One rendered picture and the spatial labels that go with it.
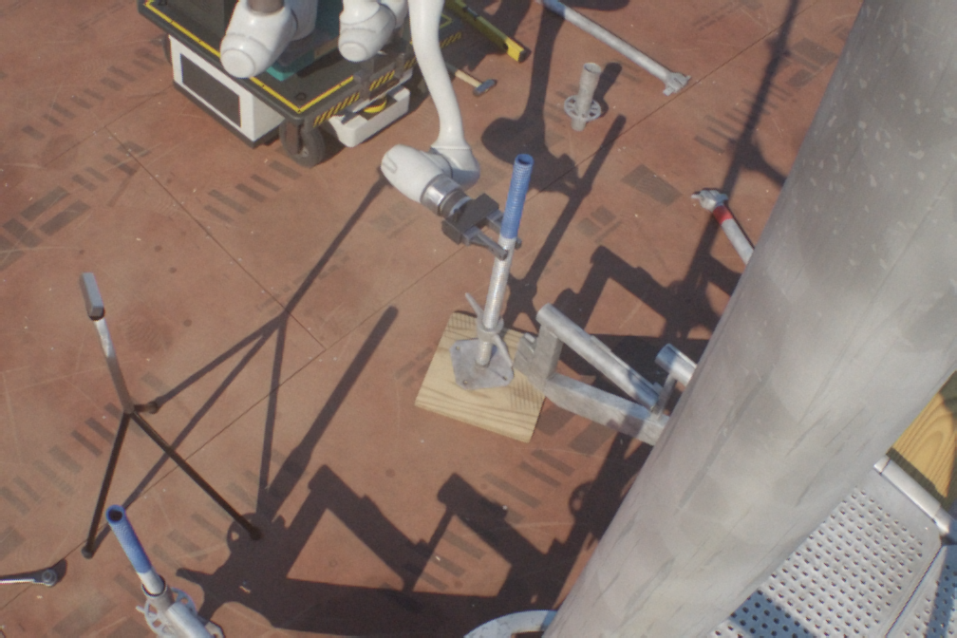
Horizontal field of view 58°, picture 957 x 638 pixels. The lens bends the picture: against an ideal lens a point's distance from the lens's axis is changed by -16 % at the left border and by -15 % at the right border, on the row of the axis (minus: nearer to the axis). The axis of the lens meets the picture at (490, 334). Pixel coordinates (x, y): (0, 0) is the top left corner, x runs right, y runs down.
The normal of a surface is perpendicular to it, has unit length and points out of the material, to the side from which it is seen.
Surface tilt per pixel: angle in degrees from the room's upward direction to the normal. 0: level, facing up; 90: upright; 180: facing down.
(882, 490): 0
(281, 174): 0
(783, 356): 90
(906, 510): 0
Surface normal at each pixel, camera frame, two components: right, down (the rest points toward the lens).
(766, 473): -0.52, 0.66
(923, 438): 0.12, -0.57
